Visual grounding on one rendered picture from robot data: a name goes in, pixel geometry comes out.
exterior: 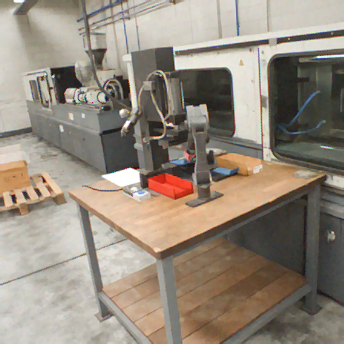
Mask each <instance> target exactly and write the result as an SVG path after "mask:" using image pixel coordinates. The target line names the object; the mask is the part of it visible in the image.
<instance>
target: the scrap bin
mask: <svg viewBox="0 0 344 344"><path fill-rule="evenodd" d="M147 182H148V187H149V189H151V190H153V191H156V192H158V193H159V194H163V195H164V196H166V197H169V198H171V199H174V200H176V199H179V198H181V197H185V196H187V195H189V194H193V193H194V190H193V182H190V181H188V180H184V179H181V178H179V177H175V176H172V175H169V174H160V175H157V176H155V177H151V178H148V179H147Z"/></svg>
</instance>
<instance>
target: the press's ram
mask: <svg viewBox="0 0 344 344"><path fill-rule="evenodd" d="M172 125H173V124H172ZM166 128H167V131H166V134H167V137H163V138H159V139H158V144H159V145H162V146H163V149H166V148H167V147H171V146H179V144H182V143H185V142H187V139H188V135H189V132H188V131H187V129H186V128H182V127H180V123H176V125H174V126H167V125H166ZM153 131H154V132H159V133H164V126H163V125H161V126H157V127H153Z"/></svg>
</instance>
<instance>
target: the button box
mask: <svg viewBox="0 0 344 344"><path fill-rule="evenodd" d="M83 186H85V187H89V186H87V185H82V187H83ZM132 186H133V187H135V186H134V185H132ZM89 188H91V189H93V190H99V189H96V188H93V187H89ZM136 188H137V189H136V190H132V189H129V188H128V187H125V188H121V189H116V190H99V191H117V190H123V194H125V195H127V196H129V197H131V198H133V193H136V192H138V191H140V190H142V189H141V188H138V187H136Z"/></svg>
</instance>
